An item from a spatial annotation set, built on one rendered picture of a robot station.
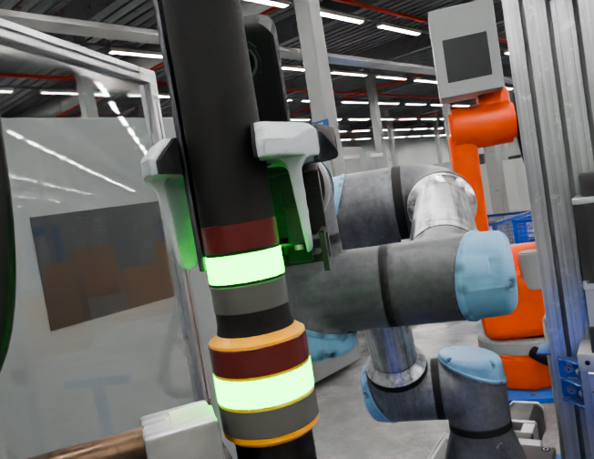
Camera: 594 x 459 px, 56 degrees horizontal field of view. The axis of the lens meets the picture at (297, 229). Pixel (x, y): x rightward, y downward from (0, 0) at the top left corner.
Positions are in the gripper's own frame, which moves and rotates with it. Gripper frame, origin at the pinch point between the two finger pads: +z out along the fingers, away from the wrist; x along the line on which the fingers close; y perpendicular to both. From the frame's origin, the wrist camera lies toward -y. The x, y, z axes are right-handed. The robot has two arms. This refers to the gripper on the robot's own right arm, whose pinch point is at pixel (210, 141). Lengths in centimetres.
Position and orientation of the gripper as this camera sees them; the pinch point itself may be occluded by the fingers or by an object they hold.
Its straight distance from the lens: 23.4
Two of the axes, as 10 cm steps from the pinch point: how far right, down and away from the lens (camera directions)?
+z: -0.9, 0.7, -9.9
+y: 1.6, 9.9, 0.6
